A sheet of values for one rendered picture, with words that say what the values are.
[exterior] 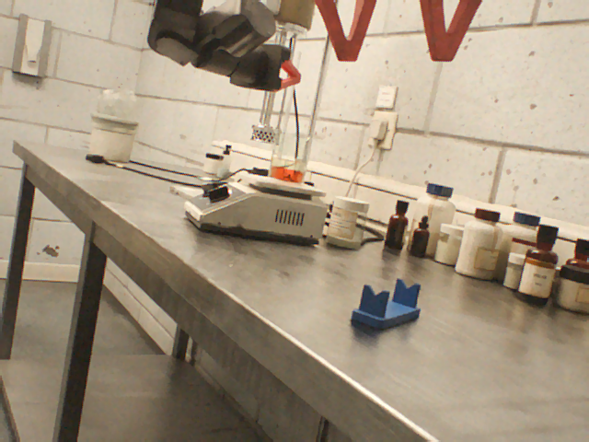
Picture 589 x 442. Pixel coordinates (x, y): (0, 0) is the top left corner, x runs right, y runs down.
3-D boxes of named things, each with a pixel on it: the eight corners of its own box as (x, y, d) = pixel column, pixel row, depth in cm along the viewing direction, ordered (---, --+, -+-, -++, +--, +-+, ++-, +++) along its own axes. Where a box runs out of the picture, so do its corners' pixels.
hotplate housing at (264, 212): (198, 231, 96) (207, 178, 96) (181, 215, 109) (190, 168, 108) (333, 250, 104) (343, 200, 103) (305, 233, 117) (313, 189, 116)
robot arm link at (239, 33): (156, -2, 90) (149, 47, 86) (211, -49, 83) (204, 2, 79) (224, 42, 98) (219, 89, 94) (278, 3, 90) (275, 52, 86)
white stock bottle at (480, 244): (448, 271, 105) (463, 204, 104) (463, 270, 110) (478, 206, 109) (483, 282, 102) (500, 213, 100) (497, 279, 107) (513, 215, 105)
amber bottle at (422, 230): (427, 259, 114) (436, 217, 114) (412, 257, 114) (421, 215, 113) (420, 255, 117) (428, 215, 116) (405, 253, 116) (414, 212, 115)
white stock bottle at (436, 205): (447, 257, 123) (463, 189, 121) (441, 261, 116) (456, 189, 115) (410, 248, 125) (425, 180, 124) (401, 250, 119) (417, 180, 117)
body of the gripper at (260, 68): (245, 44, 103) (209, 32, 98) (291, 47, 96) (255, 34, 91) (236, 86, 104) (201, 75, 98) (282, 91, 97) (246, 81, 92)
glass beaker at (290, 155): (280, 185, 103) (290, 132, 102) (258, 179, 108) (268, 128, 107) (314, 190, 107) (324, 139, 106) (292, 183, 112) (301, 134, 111)
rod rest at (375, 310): (380, 331, 61) (388, 293, 61) (349, 319, 63) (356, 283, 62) (420, 317, 69) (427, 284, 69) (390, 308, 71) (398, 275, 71)
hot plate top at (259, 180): (256, 186, 99) (257, 180, 99) (236, 177, 110) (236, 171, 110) (328, 198, 103) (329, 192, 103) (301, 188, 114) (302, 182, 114)
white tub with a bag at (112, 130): (135, 166, 187) (147, 91, 185) (83, 157, 183) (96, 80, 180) (132, 161, 201) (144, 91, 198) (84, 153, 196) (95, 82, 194)
